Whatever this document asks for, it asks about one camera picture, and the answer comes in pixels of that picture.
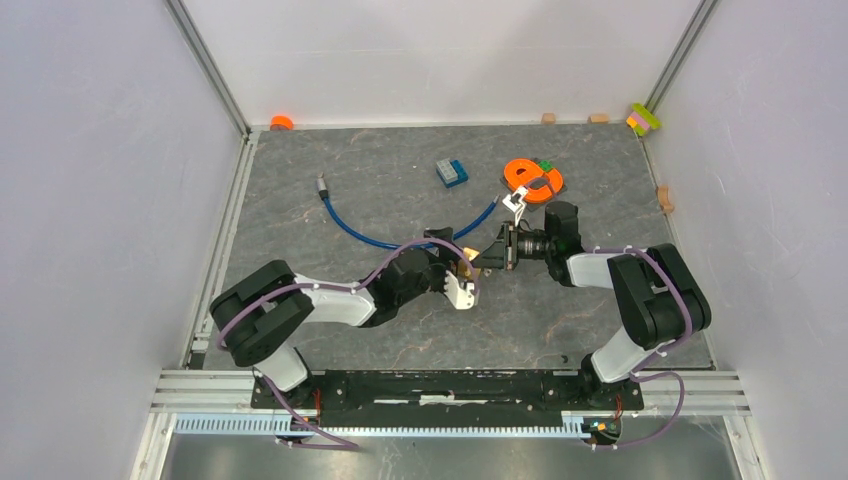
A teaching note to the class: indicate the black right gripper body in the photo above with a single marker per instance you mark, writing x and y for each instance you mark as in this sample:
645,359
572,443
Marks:
512,244

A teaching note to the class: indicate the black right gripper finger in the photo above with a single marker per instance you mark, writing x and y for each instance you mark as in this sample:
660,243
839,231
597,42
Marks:
497,264
494,254

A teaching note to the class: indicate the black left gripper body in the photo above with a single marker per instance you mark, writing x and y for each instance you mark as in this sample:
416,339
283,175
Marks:
447,257

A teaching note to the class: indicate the brass padlock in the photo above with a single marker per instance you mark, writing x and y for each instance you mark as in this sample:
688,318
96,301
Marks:
462,269

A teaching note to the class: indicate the blue cable lock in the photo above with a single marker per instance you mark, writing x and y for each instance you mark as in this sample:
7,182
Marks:
324,196

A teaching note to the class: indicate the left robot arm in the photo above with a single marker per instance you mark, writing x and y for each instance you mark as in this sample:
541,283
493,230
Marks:
257,317

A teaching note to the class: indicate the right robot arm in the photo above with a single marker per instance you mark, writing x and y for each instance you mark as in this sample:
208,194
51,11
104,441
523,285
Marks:
659,301

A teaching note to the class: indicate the orange letter e block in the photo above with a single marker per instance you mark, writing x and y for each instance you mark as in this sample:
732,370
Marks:
543,186

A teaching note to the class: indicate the blue toy brick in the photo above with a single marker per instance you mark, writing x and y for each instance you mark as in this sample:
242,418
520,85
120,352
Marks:
451,172

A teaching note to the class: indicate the green toy brick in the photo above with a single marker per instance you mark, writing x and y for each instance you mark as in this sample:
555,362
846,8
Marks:
545,165

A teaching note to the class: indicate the curved wooden block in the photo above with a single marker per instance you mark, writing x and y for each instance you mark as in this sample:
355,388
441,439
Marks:
664,199

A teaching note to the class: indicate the stacked coloured toy bricks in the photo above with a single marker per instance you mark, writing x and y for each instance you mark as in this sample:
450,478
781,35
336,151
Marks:
641,120

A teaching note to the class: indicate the orange round cap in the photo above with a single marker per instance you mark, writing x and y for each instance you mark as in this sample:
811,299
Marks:
281,123

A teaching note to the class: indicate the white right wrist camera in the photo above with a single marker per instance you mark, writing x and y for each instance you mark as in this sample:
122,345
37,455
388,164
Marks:
515,202

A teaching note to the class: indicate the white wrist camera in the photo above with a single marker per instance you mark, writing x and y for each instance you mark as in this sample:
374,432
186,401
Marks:
461,293
515,202

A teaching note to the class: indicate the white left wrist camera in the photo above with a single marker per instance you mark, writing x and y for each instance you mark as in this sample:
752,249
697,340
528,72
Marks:
461,293

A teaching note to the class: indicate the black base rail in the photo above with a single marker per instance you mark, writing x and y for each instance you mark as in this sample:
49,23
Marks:
457,398

